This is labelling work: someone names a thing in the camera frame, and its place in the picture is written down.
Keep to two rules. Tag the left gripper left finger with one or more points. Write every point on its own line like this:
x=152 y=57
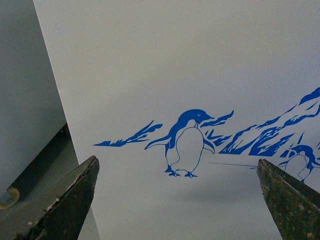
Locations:
x=56 y=214

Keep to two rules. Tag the white chest freezer penguin print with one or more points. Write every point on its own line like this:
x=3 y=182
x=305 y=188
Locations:
x=179 y=99

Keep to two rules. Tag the grey metal cabinet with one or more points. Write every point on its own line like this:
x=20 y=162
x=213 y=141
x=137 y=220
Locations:
x=31 y=111

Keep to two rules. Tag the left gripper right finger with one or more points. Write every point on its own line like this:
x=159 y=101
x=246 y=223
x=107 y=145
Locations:
x=293 y=205

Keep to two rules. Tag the yellowish cabinet caster wheel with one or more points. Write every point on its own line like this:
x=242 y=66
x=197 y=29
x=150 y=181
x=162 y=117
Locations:
x=9 y=198

